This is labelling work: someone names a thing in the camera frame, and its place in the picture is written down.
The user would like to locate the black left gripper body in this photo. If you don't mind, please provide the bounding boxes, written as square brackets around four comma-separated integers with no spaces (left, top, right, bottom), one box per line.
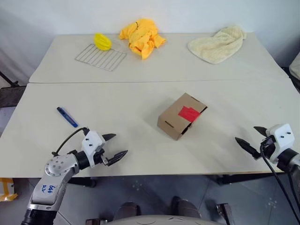
[93,146,108,166]

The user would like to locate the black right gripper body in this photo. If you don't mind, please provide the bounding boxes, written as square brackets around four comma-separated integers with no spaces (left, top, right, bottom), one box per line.
[259,135,277,161]

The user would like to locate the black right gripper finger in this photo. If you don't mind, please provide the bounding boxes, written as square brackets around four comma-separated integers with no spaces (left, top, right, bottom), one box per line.
[253,126,268,137]
[234,137,261,160]

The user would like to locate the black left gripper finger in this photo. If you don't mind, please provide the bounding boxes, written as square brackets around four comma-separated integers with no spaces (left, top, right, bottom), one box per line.
[102,133,117,143]
[105,150,129,167]

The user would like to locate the blue pen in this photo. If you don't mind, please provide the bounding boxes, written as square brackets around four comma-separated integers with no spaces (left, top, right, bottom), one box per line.
[56,106,79,128]

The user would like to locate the brown cardboard box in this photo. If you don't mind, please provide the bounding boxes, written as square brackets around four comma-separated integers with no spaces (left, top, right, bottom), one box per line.
[157,92,209,141]

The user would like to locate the dark brown stand foot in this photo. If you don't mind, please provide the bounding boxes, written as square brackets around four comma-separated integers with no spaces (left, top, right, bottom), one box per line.
[85,217,108,225]
[217,203,233,225]

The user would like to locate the red tape patch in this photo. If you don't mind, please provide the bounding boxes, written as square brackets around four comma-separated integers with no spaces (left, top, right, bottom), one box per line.
[178,105,201,122]

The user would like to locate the grey robot torso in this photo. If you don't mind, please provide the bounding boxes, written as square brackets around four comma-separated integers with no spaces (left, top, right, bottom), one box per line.
[110,215,225,225]

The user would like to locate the dark rounded shape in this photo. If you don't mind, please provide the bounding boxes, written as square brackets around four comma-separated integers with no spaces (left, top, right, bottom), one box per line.
[171,196,202,218]

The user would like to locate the yellow plastic lemon-shaped object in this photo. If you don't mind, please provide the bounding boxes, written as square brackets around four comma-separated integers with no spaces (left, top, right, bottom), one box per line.
[94,33,113,52]

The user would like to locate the cream terry towel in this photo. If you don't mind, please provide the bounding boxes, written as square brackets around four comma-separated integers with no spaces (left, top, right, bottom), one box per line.
[187,22,248,65]

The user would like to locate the crumpled yellow cloth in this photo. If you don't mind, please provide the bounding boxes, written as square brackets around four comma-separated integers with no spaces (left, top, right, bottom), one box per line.
[119,18,167,60]

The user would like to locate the dark grey mesh panel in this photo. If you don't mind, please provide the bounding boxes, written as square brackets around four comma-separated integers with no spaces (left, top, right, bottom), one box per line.
[0,86,27,108]

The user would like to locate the black stand leg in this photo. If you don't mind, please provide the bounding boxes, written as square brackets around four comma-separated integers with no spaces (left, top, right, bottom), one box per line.
[0,70,19,88]

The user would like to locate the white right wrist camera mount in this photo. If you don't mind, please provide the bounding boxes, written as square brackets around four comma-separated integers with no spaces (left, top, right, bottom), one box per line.
[266,123,295,164]

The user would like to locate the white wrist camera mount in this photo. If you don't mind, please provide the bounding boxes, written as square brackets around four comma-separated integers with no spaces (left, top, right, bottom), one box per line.
[81,130,105,168]
[266,123,295,164]

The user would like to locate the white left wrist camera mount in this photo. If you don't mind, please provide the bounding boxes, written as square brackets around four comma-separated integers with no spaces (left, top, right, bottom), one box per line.
[81,130,105,168]

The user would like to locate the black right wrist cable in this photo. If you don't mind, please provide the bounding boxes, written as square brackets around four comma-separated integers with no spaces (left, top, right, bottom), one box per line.
[259,140,300,225]

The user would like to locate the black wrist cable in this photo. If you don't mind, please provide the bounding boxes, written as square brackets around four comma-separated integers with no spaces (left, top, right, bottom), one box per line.
[259,140,300,225]
[51,127,90,157]

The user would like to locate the black table frame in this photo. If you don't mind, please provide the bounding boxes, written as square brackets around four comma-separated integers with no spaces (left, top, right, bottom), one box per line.
[67,172,285,188]

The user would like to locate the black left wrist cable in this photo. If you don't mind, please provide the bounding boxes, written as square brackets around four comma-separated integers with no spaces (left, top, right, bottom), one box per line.
[51,127,90,157]

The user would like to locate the metal wire rack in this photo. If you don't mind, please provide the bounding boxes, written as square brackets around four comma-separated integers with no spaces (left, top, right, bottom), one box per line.
[75,44,128,72]

